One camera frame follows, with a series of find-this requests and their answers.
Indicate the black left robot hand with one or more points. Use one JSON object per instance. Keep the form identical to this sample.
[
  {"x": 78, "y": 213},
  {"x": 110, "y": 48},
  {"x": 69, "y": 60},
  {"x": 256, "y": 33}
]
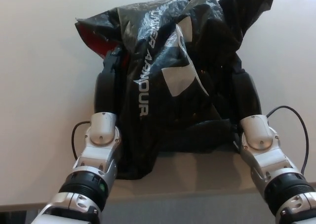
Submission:
[{"x": 105, "y": 90}]

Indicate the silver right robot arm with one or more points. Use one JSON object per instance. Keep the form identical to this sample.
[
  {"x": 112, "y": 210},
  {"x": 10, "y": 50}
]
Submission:
[{"x": 261, "y": 140}]

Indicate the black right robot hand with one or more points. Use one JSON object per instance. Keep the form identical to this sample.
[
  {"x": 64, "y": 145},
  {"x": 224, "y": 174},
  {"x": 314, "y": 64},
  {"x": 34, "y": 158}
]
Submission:
[{"x": 247, "y": 95}]

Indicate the black Under Armour plastic bag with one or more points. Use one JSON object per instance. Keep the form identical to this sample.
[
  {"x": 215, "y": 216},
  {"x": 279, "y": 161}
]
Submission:
[{"x": 172, "y": 60}]

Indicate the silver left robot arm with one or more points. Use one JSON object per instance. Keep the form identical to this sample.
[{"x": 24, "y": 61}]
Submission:
[{"x": 98, "y": 140}]

